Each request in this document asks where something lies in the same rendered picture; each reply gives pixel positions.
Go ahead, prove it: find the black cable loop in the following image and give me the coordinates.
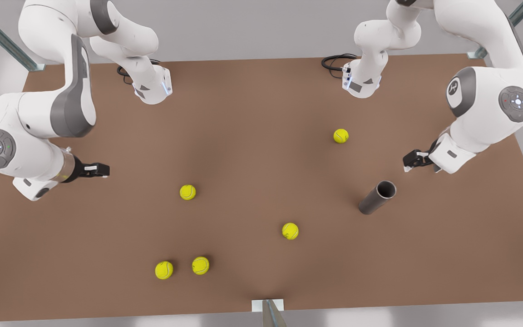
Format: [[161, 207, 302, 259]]
[[117, 59, 161, 85], [321, 54, 360, 79]]

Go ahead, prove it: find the grey tennis tube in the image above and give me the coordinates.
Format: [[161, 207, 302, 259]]
[[358, 180, 397, 215]]

